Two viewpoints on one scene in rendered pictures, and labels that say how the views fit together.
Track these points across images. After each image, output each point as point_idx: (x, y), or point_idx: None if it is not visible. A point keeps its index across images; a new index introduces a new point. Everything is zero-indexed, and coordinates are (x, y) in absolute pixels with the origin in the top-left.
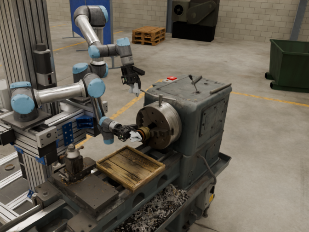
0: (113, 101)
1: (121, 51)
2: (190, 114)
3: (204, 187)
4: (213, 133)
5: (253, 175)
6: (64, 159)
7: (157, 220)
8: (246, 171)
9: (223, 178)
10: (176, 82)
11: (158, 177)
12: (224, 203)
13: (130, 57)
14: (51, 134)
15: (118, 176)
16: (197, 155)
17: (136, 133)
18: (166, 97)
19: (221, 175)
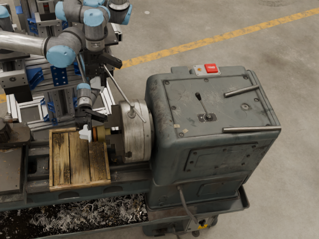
0: (235, 13)
1: (85, 30)
2: (161, 148)
3: (177, 219)
4: (221, 172)
5: (309, 229)
6: (66, 92)
7: (85, 223)
8: (307, 217)
9: (264, 207)
10: (207, 80)
11: (105, 186)
12: (231, 236)
13: (95, 43)
14: (17, 79)
15: (51, 164)
16: (177, 186)
17: (88, 132)
18: (158, 103)
19: (267, 201)
